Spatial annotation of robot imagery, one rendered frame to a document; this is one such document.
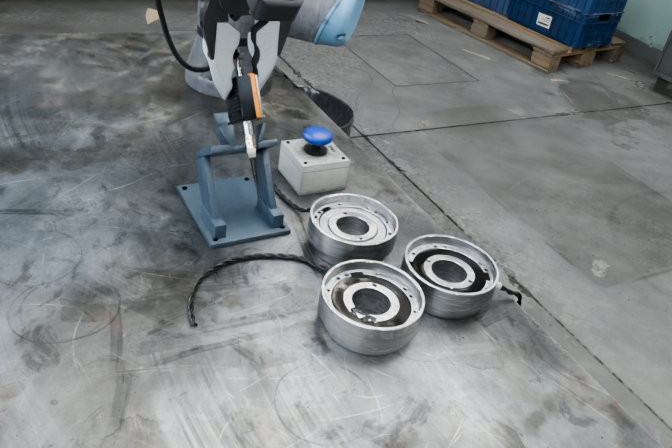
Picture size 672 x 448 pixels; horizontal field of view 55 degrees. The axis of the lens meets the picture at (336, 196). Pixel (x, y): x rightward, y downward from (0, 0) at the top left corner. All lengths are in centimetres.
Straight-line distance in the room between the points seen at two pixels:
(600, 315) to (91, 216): 173
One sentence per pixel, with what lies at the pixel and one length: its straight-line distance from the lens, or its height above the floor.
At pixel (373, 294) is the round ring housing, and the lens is 67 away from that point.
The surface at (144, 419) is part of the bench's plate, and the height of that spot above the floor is 80.
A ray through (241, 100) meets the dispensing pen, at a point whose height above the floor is 96.
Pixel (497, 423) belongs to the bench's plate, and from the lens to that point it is 63.
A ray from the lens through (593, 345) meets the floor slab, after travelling 208.
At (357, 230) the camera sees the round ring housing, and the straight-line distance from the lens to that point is 78.
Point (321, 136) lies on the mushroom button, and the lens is 84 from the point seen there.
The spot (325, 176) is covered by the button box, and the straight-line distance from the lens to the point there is 85.
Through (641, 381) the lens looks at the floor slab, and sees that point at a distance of 205.
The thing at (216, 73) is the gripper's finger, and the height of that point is 98.
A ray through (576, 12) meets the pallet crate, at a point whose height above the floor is 35.
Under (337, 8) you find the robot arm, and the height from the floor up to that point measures 98.
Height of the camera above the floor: 125
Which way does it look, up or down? 32 degrees down
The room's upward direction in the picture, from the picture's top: 10 degrees clockwise
